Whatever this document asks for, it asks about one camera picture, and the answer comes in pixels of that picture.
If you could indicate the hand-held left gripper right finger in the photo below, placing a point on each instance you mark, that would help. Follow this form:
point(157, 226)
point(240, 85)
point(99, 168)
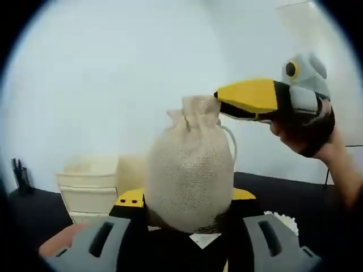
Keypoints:
point(292, 249)

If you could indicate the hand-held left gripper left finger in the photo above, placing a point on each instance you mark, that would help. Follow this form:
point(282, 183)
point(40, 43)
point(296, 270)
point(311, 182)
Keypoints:
point(76, 258)

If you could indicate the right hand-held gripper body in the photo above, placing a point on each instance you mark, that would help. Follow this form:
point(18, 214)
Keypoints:
point(309, 73)

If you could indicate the cream drawer organizer box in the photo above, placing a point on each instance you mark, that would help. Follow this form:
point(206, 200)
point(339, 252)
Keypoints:
point(90, 218)

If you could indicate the person's left hand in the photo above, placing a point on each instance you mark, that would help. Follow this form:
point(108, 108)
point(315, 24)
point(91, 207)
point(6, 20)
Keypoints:
point(62, 241)

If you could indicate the cream lace-trimmed cloth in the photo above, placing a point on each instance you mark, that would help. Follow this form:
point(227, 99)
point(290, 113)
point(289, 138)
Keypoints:
point(283, 219)

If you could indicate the black mesh pen holder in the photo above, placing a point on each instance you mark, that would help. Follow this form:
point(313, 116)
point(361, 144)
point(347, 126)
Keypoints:
point(22, 181)

